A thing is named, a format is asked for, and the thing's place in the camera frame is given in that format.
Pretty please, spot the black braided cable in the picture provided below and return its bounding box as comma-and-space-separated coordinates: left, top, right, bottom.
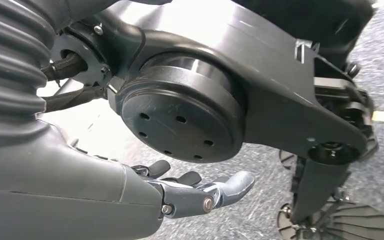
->
41, 84, 107, 114
40, 52, 89, 82

